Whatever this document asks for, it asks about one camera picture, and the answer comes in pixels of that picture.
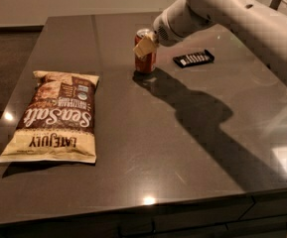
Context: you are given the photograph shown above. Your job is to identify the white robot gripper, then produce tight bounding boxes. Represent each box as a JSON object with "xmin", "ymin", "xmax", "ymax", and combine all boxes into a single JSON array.
[{"xmin": 133, "ymin": 0, "xmax": 213, "ymax": 58}]

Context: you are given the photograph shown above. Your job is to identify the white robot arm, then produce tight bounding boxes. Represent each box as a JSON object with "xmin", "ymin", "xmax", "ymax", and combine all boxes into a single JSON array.
[{"xmin": 133, "ymin": 0, "xmax": 287, "ymax": 86}]

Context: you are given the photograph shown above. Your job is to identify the red coke can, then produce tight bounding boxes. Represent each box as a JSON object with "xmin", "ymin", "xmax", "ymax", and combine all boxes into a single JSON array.
[{"xmin": 133, "ymin": 29, "xmax": 157, "ymax": 74}]

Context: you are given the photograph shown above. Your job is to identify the brown sea salt chip bag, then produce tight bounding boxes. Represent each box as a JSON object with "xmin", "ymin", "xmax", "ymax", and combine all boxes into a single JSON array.
[{"xmin": 0, "ymin": 70, "xmax": 99, "ymax": 164}]

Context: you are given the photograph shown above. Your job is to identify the black snack bar wrapper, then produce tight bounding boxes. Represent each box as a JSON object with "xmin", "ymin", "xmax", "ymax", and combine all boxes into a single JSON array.
[{"xmin": 173, "ymin": 50, "xmax": 215, "ymax": 68}]

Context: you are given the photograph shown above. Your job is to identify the dark box behind cup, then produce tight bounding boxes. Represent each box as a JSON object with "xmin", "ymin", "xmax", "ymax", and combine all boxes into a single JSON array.
[{"xmin": 269, "ymin": 0, "xmax": 282, "ymax": 11}]

